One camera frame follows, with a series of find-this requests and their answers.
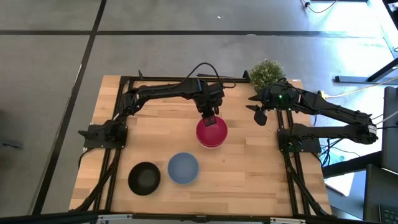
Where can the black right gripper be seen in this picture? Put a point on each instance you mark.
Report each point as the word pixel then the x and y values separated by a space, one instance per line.
pixel 267 101

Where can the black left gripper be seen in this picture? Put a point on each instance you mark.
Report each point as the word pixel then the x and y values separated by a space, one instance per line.
pixel 206 104

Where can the magenta bowl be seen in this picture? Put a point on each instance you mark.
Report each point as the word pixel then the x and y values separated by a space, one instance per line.
pixel 214 133

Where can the coral pink bowl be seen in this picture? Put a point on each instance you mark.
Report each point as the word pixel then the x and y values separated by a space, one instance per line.
pixel 212 147

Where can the blue bowl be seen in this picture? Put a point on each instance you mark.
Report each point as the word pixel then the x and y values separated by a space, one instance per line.
pixel 183 168

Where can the black bowl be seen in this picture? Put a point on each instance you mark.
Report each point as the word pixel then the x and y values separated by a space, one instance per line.
pixel 144 179

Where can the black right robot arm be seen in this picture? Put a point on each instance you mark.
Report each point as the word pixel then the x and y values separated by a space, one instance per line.
pixel 335 110

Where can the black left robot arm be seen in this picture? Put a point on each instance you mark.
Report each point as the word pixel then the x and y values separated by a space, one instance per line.
pixel 161 91

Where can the green potted plant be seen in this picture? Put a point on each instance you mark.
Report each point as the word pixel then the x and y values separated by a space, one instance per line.
pixel 266 74

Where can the thin black rod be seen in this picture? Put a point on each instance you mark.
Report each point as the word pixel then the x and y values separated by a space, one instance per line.
pixel 211 76

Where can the yellow plug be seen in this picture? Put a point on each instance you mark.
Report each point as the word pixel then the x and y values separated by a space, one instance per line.
pixel 321 93

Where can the black desk leg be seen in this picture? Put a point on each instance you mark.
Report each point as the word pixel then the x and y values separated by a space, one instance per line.
pixel 348 79

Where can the black desk foot bar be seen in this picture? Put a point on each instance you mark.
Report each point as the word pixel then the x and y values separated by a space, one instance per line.
pixel 351 165

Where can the white sheet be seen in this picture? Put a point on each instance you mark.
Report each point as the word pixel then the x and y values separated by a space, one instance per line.
pixel 342 183

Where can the grey monitor panel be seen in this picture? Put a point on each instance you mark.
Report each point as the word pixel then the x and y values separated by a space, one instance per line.
pixel 391 130

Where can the dark grey desk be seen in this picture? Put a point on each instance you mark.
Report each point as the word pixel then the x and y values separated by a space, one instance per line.
pixel 379 189

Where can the black keyboard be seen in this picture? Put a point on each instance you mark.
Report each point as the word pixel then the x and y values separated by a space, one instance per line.
pixel 390 215

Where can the black table edge bar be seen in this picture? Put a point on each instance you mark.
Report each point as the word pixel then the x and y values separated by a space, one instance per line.
pixel 62 216

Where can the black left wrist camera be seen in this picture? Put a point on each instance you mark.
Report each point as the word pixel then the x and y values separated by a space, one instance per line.
pixel 216 90

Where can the black corner bracket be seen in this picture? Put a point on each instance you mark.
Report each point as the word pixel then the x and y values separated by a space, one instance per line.
pixel 246 75
pixel 140 74

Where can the black frame crossbar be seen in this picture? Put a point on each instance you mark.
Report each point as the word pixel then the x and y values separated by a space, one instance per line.
pixel 155 78

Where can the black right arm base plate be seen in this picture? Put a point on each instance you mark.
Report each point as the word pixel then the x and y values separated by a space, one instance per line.
pixel 311 147

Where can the black frame side rail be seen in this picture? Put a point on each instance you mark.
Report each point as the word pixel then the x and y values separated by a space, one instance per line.
pixel 303 186
pixel 112 183
pixel 101 183
pixel 290 186

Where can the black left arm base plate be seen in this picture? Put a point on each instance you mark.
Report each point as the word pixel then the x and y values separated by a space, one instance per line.
pixel 90 143

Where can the black diagonal frame strut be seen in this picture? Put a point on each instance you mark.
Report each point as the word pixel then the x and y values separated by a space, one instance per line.
pixel 321 206
pixel 82 202

